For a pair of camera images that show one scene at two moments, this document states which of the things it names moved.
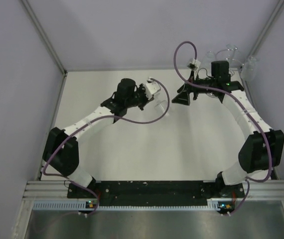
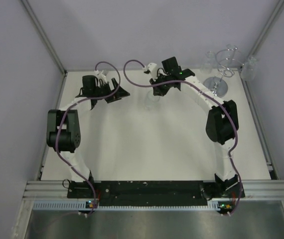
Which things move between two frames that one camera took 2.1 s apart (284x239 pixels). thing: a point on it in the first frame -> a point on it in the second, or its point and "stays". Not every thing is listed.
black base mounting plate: x=155 y=193 stays
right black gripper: x=183 y=97 -> x=157 y=91
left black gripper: x=141 y=89 -> x=120 y=93
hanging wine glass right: x=249 y=68 stays
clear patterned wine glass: x=161 y=107 -> x=151 y=99
